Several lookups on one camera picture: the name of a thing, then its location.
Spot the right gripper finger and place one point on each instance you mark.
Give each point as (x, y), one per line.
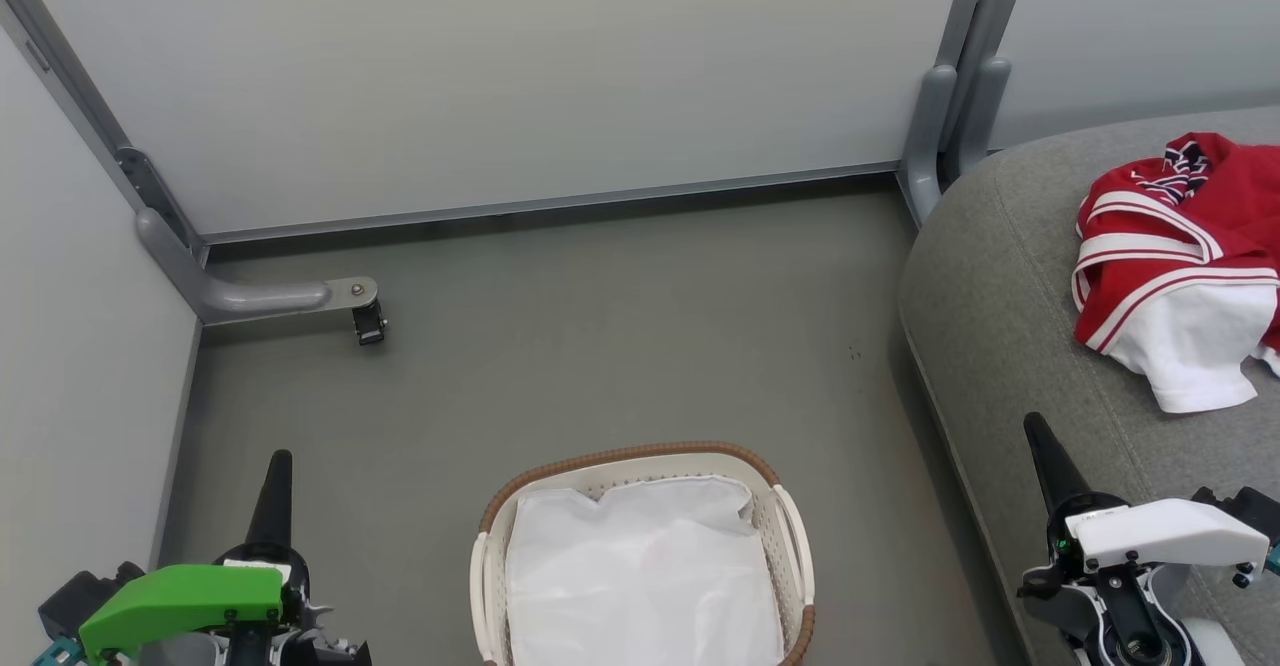
(1052, 466)

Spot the red white sports jersey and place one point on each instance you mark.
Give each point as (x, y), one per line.
(1150, 286)

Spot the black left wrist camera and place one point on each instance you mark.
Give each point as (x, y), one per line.
(80, 591)

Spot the grey fabric sofa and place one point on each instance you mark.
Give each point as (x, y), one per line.
(1000, 276)

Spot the white laundry basket brown rim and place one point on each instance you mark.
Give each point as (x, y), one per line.
(790, 536)

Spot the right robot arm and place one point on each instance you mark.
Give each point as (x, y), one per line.
(1130, 626)

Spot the grey partition bottom rail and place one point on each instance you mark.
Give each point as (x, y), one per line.
(550, 206)

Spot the black caster wheel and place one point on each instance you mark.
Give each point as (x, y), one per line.
(369, 326)

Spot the grey partition support leg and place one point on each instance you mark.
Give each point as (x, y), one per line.
(250, 296)

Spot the grey partition post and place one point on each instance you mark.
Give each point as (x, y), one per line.
(925, 136)
(985, 96)

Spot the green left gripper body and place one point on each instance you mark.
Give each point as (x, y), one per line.
(180, 596)

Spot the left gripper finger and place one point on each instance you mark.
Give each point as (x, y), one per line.
(273, 506)

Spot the white basket liner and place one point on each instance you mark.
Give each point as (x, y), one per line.
(640, 586)

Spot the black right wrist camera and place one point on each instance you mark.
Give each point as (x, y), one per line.
(1235, 511)

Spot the grey partition frame bar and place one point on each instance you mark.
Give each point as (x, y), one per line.
(90, 106)

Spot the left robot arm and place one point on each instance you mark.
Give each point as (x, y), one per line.
(340, 651)

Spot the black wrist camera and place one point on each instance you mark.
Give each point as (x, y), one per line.
(80, 591)
(1235, 511)

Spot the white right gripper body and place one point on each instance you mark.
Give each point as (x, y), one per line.
(1170, 536)

